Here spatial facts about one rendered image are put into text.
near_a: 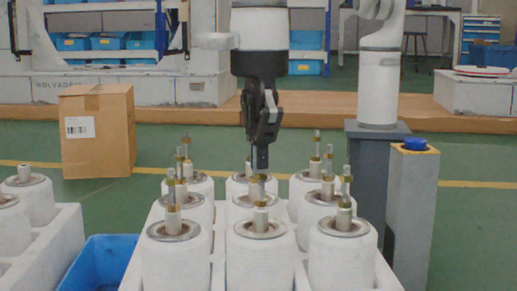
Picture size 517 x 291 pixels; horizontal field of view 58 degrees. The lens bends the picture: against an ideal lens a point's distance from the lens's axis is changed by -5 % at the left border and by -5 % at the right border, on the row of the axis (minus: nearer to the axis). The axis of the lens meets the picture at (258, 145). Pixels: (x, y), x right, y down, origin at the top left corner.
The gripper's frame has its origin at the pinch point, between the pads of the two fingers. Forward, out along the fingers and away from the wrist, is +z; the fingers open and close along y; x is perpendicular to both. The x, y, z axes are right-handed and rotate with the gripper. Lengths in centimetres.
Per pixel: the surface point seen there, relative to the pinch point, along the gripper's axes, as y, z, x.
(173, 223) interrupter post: 1.3, 8.7, 11.7
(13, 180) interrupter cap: 31, 10, 39
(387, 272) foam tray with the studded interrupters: -4.8, 17.5, -17.8
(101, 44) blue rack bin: 523, 4, 41
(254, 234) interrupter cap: -2.4, 10.0, 1.5
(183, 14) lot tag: 208, -22, -16
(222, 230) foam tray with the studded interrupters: 16.6, 17.4, 2.1
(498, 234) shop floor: 33, 36, -74
